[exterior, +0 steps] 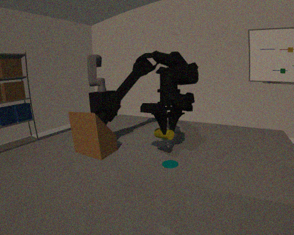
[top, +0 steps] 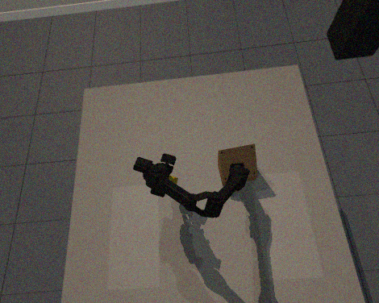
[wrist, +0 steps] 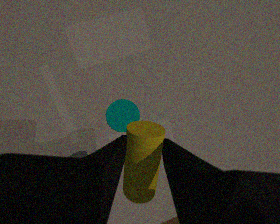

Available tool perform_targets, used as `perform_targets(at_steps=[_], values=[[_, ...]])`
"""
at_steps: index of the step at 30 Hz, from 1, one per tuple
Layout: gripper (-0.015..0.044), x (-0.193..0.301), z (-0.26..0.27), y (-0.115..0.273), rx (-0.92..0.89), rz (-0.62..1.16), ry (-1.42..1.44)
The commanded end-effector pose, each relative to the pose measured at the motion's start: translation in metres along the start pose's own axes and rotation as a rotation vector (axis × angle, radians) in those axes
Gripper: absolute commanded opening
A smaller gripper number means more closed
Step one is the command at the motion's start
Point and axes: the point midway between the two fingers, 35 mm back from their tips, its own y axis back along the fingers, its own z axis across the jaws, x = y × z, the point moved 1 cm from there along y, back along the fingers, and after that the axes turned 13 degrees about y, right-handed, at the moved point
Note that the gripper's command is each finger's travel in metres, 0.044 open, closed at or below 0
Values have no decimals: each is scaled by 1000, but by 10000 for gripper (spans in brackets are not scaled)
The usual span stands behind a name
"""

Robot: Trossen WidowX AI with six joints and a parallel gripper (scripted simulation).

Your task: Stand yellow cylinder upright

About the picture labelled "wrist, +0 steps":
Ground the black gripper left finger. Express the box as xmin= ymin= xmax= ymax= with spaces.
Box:
xmin=0 ymin=135 xmax=127 ymax=224

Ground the teal circle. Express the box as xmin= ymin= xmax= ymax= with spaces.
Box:
xmin=106 ymin=99 xmax=140 ymax=132

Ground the yellow cylinder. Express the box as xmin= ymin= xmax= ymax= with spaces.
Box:
xmin=123 ymin=121 xmax=165 ymax=203

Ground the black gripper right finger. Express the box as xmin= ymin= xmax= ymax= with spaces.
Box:
xmin=162 ymin=138 xmax=280 ymax=224

